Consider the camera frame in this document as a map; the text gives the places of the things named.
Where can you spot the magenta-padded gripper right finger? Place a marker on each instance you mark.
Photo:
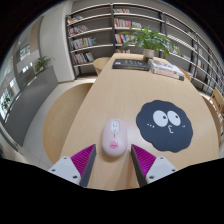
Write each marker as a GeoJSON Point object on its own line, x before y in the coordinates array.
{"type": "Point", "coordinates": [156, 168]}

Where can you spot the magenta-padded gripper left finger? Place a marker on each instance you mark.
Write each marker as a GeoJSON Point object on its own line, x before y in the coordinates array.
{"type": "Point", "coordinates": [66, 168]}

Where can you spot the pale pink computer mouse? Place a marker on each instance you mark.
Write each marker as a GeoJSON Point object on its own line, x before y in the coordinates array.
{"type": "Point", "coordinates": [114, 138]}

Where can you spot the dark cartoon-face mouse pad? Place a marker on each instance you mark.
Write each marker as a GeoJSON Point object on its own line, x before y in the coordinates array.
{"type": "Point", "coordinates": [166, 138]}

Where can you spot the group of wooden slat chairs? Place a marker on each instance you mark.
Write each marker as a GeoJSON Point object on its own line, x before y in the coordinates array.
{"type": "Point", "coordinates": [218, 98]}

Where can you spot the white book red spine lettering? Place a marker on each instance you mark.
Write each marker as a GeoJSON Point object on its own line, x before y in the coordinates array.
{"type": "Point", "coordinates": [168, 75]}

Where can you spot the white illustrated-cover book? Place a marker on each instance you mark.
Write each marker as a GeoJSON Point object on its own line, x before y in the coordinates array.
{"type": "Point", "coordinates": [165, 66]}

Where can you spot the black hardcover book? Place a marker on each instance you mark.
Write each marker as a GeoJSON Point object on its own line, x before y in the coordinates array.
{"type": "Point", "coordinates": [130, 64]}

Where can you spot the small green ledge plant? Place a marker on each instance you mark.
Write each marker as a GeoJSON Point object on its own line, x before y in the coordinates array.
{"type": "Point", "coordinates": [42, 63]}

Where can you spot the potted green plant white pot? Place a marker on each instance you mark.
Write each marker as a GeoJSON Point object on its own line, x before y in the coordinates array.
{"type": "Point", "coordinates": [150, 40]}

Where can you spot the grey shelf unit with books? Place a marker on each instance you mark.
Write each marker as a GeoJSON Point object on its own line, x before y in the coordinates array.
{"type": "Point", "coordinates": [90, 41]}

